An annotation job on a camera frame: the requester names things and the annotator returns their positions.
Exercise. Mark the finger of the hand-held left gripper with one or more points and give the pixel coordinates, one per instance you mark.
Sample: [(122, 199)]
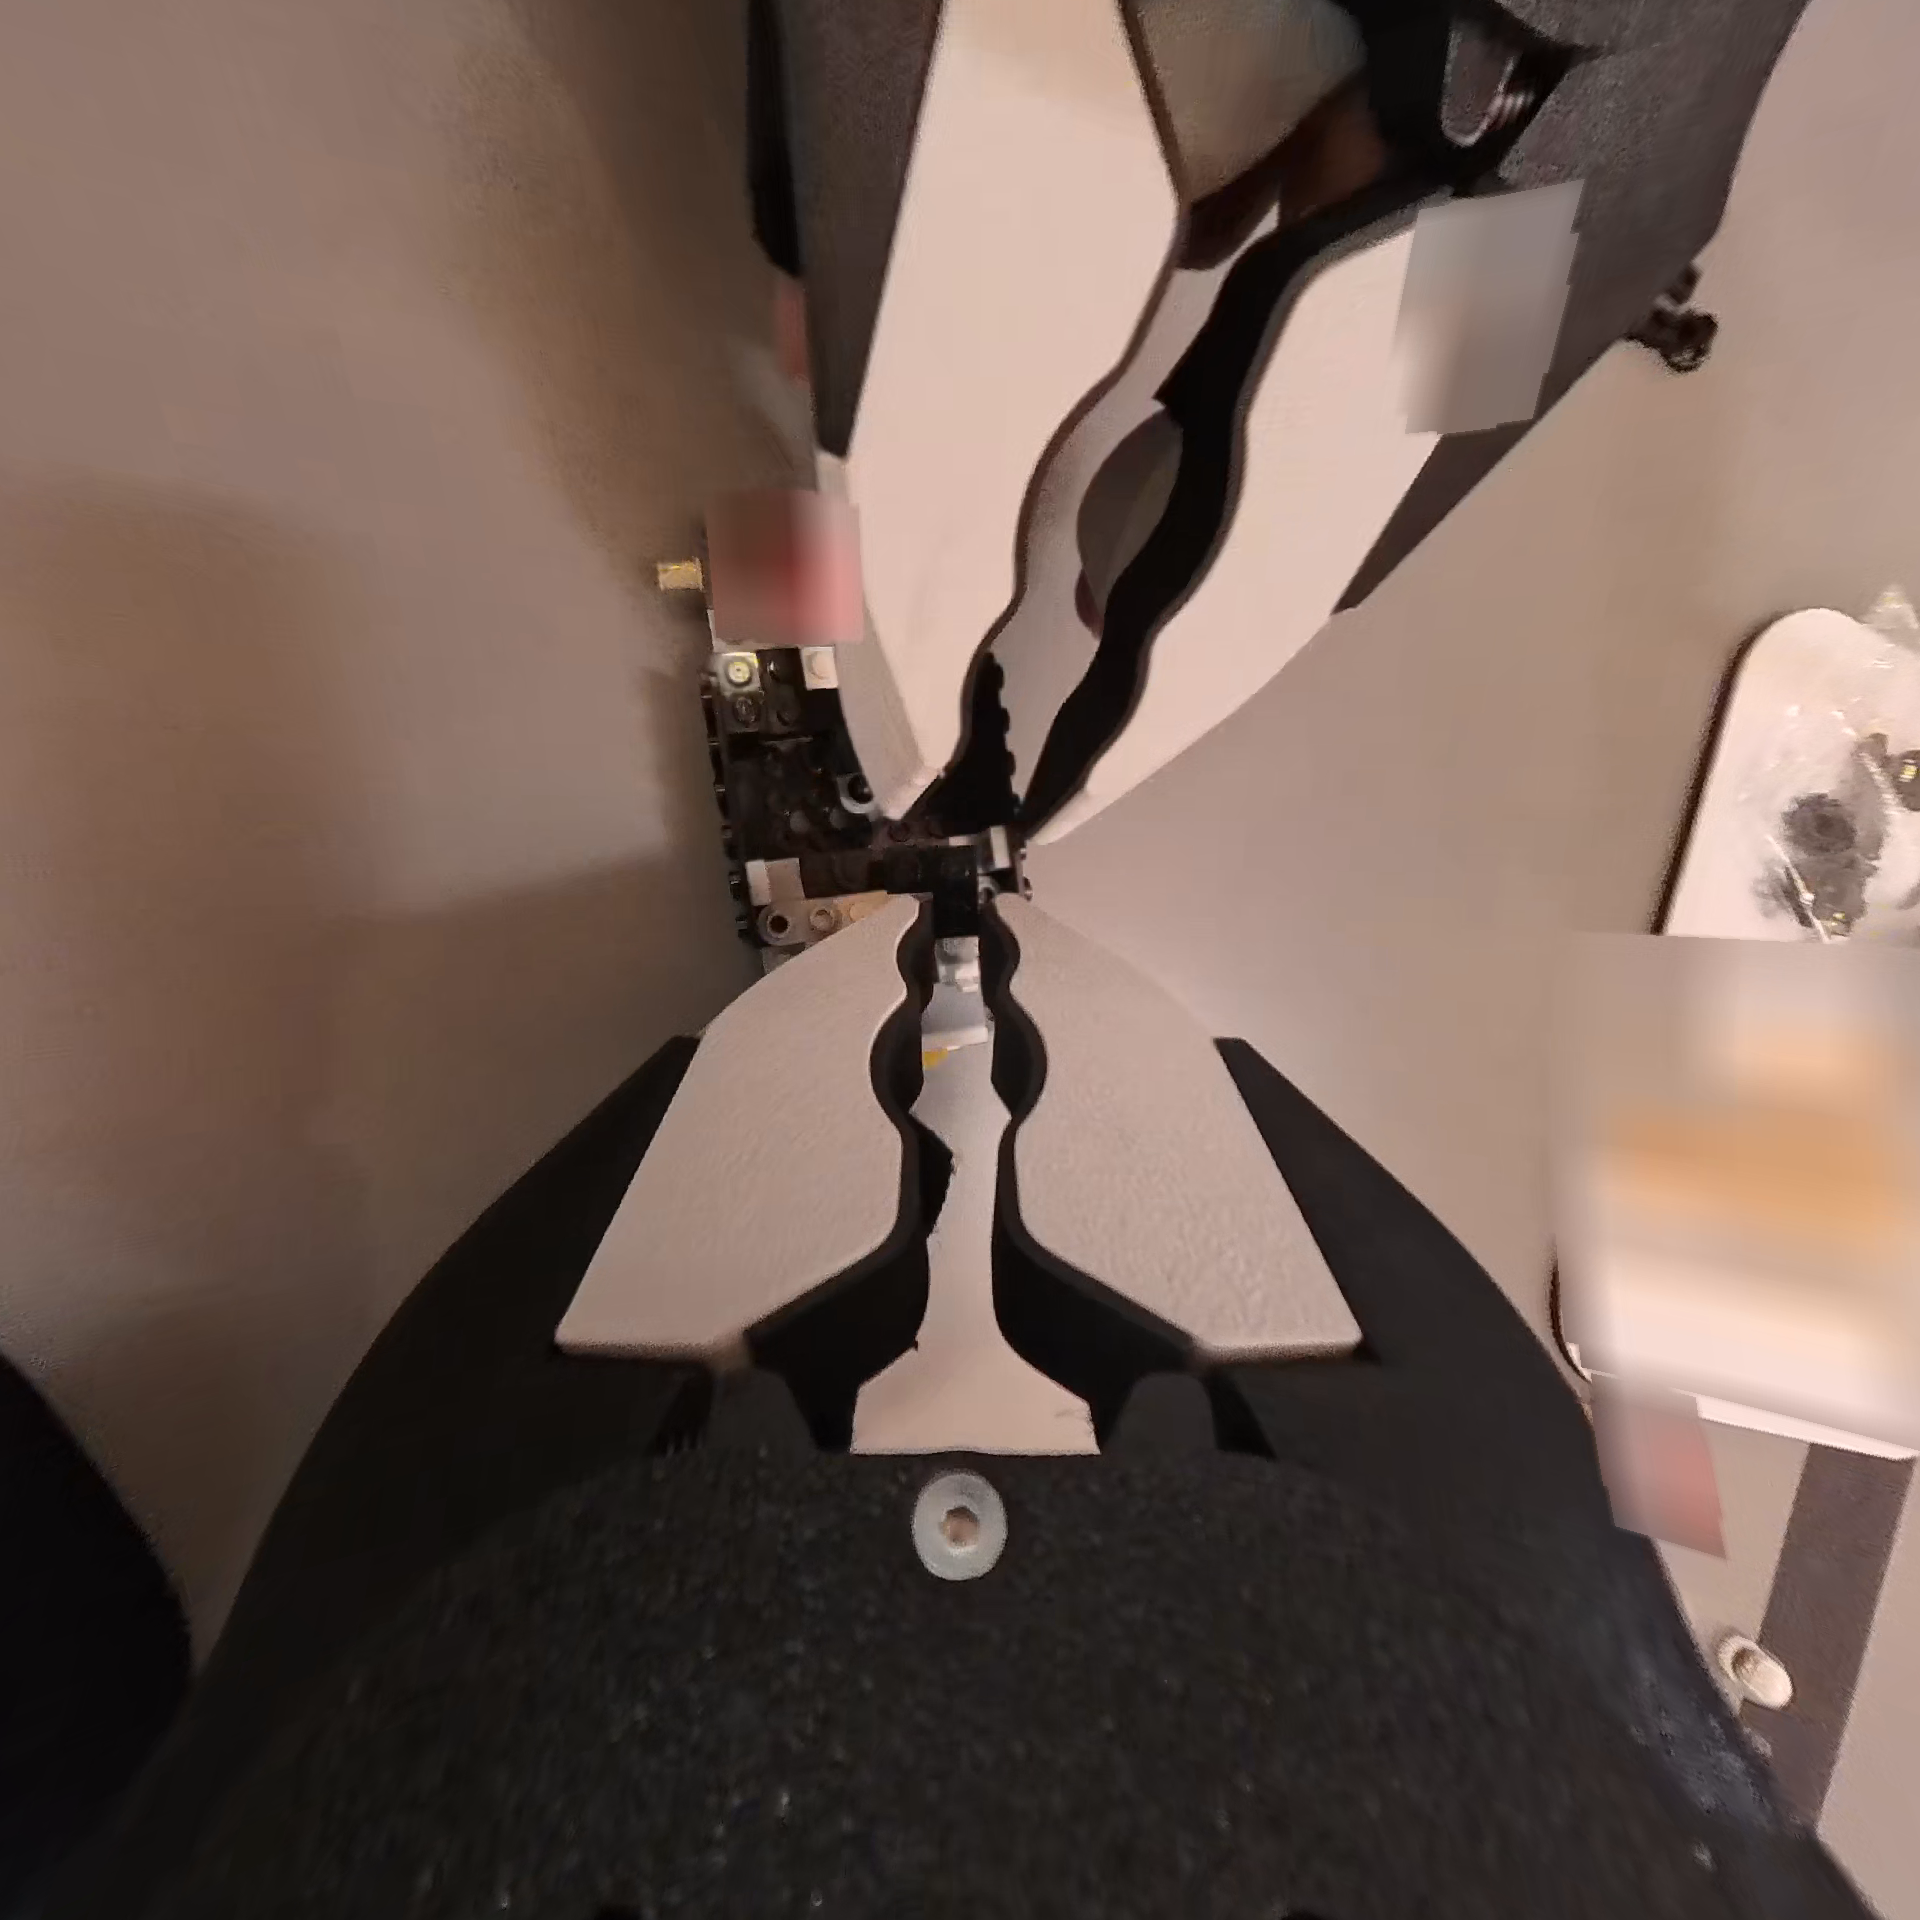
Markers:
[(1276, 598), (961, 377)]

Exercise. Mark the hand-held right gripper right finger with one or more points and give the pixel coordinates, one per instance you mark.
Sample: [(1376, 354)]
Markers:
[(1171, 1188)]

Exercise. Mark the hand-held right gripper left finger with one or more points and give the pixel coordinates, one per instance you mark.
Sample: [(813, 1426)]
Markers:
[(748, 1172)]

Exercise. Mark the black boxy brick piece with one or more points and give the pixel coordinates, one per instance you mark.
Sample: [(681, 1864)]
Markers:
[(997, 750)]

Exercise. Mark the toy brick vehicle model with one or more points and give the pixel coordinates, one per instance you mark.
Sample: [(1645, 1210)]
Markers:
[(782, 795)]

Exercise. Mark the grey desk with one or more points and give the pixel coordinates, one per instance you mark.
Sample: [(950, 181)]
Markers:
[(300, 901)]

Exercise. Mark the cluster of small black bricks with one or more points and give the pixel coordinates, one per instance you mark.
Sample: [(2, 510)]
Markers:
[(1683, 325)]

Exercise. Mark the white book stand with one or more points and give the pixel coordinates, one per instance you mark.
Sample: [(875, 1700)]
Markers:
[(1740, 781)]

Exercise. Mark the clear bag of black parts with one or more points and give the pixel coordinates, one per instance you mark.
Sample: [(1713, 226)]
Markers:
[(1831, 842)]

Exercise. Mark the person's black fleece jacket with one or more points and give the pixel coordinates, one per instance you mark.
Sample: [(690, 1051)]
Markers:
[(75, 1651)]

